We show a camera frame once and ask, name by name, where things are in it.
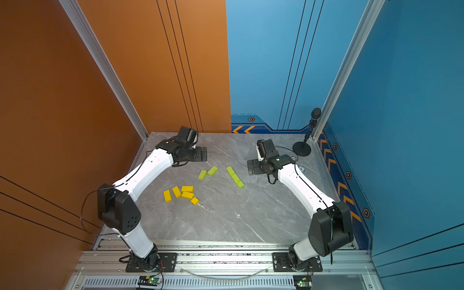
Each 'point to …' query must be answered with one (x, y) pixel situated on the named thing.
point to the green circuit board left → (149, 280)
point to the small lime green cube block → (240, 184)
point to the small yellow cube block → (194, 200)
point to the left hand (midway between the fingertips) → (200, 152)
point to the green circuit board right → (302, 281)
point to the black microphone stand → (302, 148)
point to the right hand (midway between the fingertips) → (259, 165)
